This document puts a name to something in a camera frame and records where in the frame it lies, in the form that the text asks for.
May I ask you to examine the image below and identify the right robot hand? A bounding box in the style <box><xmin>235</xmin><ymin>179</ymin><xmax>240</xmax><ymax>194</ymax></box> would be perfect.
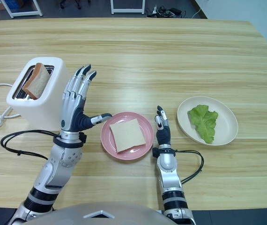
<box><xmin>154</xmin><ymin>105</ymin><xmax>171</xmax><ymax>146</ymax></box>

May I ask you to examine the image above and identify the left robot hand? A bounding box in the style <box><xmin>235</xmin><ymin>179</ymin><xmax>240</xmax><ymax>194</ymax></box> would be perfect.
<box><xmin>59</xmin><ymin>64</ymin><xmax>113</xmax><ymax>134</ymax></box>

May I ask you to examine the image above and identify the pink plate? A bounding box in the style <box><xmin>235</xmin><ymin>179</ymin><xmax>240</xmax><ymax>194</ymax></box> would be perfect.
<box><xmin>100</xmin><ymin>112</ymin><xmax>155</xmax><ymax>161</ymax></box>

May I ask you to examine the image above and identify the cream toaster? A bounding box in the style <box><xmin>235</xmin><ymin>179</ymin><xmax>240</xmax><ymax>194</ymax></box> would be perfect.
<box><xmin>6</xmin><ymin>56</ymin><xmax>71</xmax><ymax>131</ymax></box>

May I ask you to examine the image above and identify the bread slice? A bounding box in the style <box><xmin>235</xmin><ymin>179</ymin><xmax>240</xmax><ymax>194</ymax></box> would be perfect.
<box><xmin>22</xmin><ymin>62</ymin><xmax>51</xmax><ymax>100</ymax></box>
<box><xmin>109</xmin><ymin>118</ymin><xmax>147</xmax><ymax>154</ymax></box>

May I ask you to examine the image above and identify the green lettuce leaf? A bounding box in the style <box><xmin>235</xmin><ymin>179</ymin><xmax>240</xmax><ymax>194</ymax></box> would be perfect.
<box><xmin>187</xmin><ymin>104</ymin><xmax>219</xmax><ymax>144</ymax></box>

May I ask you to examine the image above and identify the cream plate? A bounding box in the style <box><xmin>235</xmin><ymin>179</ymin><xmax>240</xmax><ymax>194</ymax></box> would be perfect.
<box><xmin>177</xmin><ymin>96</ymin><xmax>239</xmax><ymax>146</ymax></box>

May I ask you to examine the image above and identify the robot body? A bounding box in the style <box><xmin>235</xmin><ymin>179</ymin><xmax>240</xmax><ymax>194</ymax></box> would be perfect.
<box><xmin>22</xmin><ymin>202</ymin><xmax>180</xmax><ymax>225</ymax></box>

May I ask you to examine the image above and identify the black cable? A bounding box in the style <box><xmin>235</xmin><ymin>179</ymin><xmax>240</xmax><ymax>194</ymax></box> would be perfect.
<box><xmin>174</xmin><ymin>150</ymin><xmax>205</xmax><ymax>186</ymax></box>
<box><xmin>0</xmin><ymin>129</ymin><xmax>61</xmax><ymax>161</ymax></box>

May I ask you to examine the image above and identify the white table frame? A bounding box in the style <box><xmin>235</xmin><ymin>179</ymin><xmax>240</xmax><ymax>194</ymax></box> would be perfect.
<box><xmin>110</xmin><ymin>0</ymin><xmax>146</xmax><ymax>15</ymax></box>
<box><xmin>0</xmin><ymin>0</ymin><xmax>44</xmax><ymax>19</ymax></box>

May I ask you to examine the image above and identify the black power strip with cables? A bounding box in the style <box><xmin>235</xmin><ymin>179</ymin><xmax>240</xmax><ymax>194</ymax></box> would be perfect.
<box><xmin>146</xmin><ymin>5</ymin><xmax>185</xmax><ymax>18</ymax></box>

